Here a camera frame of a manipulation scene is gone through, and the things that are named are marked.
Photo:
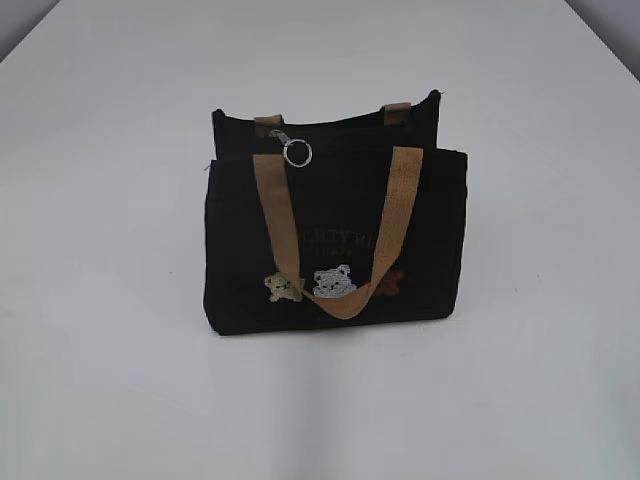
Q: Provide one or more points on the black canvas tote bag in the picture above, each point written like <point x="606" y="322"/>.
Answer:
<point x="370" y="232"/>

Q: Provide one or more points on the silver key ring zipper pull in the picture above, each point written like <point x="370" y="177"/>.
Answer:
<point x="297" y="152"/>

